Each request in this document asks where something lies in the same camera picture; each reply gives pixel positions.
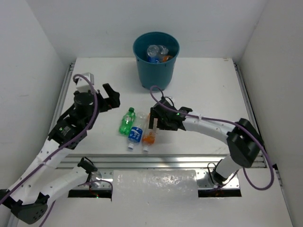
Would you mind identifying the orange label plastic bottle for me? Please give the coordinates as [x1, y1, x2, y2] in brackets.
[142, 114, 158, 152]

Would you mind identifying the blue label water bottle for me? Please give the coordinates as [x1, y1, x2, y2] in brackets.
[128, 112, 148, 150]

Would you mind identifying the green plastic soda bottle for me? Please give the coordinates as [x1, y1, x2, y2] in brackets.
[119, 107, 136, 136]

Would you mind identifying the blue label clear bottle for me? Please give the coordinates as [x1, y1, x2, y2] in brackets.
[147, 45, 169, 63]

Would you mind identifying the clear crushed plastic bottle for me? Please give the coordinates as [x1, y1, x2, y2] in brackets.
[146, 45, 159, 58]

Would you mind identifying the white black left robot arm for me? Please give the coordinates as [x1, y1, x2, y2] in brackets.
[0, 91, 120, 225]

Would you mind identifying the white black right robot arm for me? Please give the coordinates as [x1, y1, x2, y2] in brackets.
[148, 96, 264, 185]

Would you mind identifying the teal plastic bin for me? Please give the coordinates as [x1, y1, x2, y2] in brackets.
[133, 32, 180, 90]

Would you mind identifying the white foam front panel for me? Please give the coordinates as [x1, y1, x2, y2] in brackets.
[113, 170, 198, 203]

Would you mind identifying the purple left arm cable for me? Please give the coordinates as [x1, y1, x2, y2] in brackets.
[0, 74, 99, 227]

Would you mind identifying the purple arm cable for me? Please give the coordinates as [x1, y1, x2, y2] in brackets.
[0, 74, 99, 227]
[150, 85, 275, 190]

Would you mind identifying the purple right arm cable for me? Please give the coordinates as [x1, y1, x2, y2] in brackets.
[150, 85, 275, 190]

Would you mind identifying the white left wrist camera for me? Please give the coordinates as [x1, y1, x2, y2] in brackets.
[74, 72, 94, 93]

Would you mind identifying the aluminium table frame rail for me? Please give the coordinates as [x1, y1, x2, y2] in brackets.
[7, 58, 294, 227]

